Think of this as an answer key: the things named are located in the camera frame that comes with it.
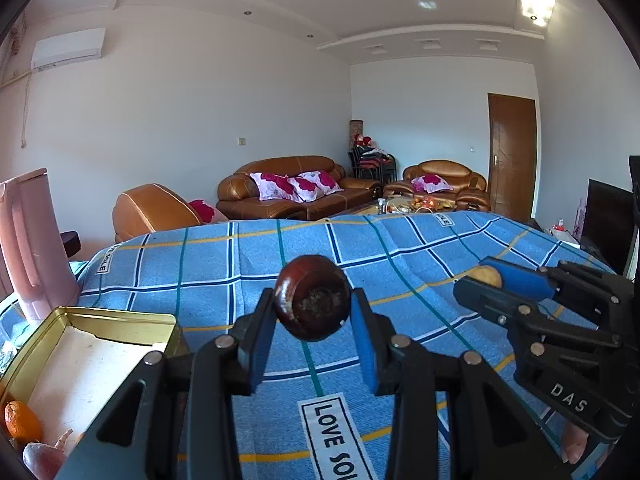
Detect purple passion fruit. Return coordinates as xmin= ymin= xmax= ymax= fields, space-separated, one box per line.
xmin=22 ymin=441 xmax=68 ymax=480

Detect large orange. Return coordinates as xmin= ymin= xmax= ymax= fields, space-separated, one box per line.
xmin=4 ymin=400 xmax=43 ymax=443

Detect black television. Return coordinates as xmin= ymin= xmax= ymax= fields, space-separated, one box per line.
xmin=582 ymin=178 xmax=636 ymax=273

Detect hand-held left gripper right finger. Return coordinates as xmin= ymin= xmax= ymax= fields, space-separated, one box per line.
xmin=350 ymin=287 xmax=568 ymax=480

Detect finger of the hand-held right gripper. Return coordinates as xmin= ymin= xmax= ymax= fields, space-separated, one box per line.
xmin=481 ymin=256 xmax=638 ymax=321
xmin=452 ymin=275 xmax=623 ymax=366

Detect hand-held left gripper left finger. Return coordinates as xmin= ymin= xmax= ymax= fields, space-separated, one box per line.
xmin=55 ymin=287 xmax=278 ymax=480

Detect coffee table with snacks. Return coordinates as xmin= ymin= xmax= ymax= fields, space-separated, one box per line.
xmin=377 ymin=195 xmax=456 ymax=213

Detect floral pink pillow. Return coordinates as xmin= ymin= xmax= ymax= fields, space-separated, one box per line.
xmin=249 ymin=172 xmax=301 ymax=202
xmin=189 ymin=199 xmax=228 ymax=223
xmin=289 ymin=170 xmax=345 ymax=203
xmin=410 ymin=175 xmax=453 ymax=193

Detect person's right hand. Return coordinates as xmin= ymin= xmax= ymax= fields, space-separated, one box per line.
xmin=560 ymin=417 xmax=592 ymax=465

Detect brown wooden door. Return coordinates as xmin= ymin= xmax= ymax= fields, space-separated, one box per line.
xmin=487 ymin=92 xmax=538 ymax=218

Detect gold metal tin tray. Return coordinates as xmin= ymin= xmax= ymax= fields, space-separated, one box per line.
xmin=0 ymin=306 xmax=183 ymax=461

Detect brown leather armchair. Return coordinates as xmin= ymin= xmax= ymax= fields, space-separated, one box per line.
xmin=384 ymin=160 xmax=492 ymax=212
xmin=112 ymin=183 xmax=228 ymax=243

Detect dark stool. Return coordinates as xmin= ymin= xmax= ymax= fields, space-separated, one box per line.
xmin=60 ymin=231 xmax=82 ymax=261

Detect pink electric kettle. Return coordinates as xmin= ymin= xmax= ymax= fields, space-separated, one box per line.
xmin=0 ymin=168 xmax=81 ymax=322

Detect stacked dark chairs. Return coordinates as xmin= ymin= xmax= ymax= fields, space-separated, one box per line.
xmin=348 ymin=146 xmax=398 ymax=186

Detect air conditioner cable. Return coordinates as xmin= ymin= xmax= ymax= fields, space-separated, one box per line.
xmin=0 ymin=67 xmax=35 ymax=149

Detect white air conditioner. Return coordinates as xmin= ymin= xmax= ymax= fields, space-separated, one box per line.
xmin=30 ymin=28 xmax=107 ymax=71

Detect smooth dark mangosteen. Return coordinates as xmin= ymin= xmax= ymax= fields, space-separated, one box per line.
xmin=274 ymin=255 xmax=352 ymax=342

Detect blue plaid tablecloth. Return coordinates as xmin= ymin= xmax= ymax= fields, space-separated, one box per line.
xmin=0 ymin=210 xmax=621 ymax=480

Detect small tan longan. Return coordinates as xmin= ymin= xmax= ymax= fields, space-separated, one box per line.
xmin=470 ymin=266 xmax=502 ymax=288

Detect brown leather sofa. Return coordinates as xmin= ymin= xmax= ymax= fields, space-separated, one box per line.
xmin=216 ymin=156 xmax=386 ymax=221

